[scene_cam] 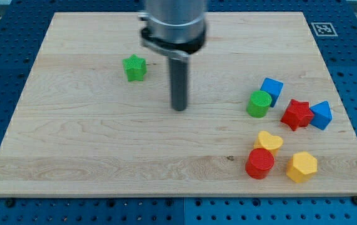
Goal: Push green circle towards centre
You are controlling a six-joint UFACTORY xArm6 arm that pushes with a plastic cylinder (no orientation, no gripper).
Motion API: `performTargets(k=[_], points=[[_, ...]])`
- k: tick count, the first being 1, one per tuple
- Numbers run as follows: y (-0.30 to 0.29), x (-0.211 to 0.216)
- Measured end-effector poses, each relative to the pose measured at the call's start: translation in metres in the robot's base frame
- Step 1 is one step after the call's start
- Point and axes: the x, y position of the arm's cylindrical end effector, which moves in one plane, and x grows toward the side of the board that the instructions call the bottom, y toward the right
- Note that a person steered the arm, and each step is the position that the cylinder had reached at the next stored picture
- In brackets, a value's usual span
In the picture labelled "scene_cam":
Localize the blue triangle block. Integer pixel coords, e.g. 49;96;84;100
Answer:
310;101;333;130

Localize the yellow heart block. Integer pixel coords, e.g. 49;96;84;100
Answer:
253;131;284;156

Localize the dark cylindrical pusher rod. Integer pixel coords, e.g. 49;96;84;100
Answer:
168;58;188;111

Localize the green cylinder block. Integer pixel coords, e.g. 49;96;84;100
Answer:
246;90;272;118

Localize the red cylinder block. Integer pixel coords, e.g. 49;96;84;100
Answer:
244;148;275;179

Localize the red star block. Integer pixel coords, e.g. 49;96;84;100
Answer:
280;99;314;131

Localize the white fiducial marker tag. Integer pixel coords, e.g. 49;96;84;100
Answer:
311;22;338;37

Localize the green star block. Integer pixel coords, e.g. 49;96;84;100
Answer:
122;54;147;82

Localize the blue cube block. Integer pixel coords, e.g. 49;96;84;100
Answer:
260;77;284;108

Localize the yellow hexagon block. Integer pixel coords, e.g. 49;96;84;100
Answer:
286;151;318;183

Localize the light wooden board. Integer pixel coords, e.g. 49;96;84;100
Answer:
0;12;357;198

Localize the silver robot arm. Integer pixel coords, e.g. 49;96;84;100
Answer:
138;0;207;63

